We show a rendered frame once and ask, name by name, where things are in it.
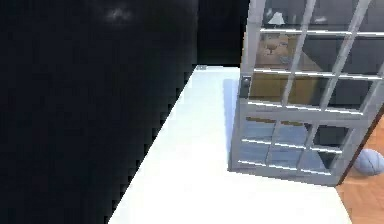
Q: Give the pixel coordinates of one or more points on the brown wooden cabinet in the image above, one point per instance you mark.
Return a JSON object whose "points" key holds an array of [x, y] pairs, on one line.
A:
{"points": [[270, 85]]}

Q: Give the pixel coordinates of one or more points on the dark round door knob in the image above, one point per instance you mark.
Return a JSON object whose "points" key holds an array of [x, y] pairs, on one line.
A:
{"points": [[246, 83]]}

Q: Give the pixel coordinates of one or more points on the pale blue ball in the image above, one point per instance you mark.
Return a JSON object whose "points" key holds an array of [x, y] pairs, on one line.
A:
{"points": [[370, 162]]}

